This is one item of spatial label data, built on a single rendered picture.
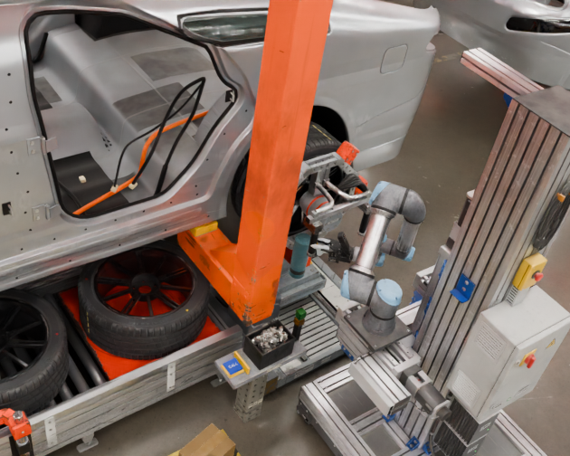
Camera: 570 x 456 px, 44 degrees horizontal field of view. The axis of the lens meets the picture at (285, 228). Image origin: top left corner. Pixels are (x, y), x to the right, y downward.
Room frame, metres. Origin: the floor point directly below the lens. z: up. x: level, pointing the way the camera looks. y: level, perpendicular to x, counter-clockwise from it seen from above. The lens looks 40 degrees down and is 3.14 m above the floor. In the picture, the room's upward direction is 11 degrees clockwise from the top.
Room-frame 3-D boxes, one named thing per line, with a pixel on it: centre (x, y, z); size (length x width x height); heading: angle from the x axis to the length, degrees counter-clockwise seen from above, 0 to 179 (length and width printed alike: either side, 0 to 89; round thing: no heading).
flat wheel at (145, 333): (2.49, 0.65, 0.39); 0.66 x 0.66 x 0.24
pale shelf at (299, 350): (2.20, 0.00, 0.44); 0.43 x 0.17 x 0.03; 133
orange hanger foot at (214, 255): (2.65, 0.32, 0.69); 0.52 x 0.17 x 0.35; 43
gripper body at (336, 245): (2.64, -0.29, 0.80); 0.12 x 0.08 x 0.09; 88
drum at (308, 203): (2.88, -0.16, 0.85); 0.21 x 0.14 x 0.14; 43
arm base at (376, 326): (2.20, -0.49, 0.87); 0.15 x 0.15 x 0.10
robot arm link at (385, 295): (2.20, -0.48, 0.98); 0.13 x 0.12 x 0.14; 77
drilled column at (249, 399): (2.18, 0.02, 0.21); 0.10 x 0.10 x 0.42; 43
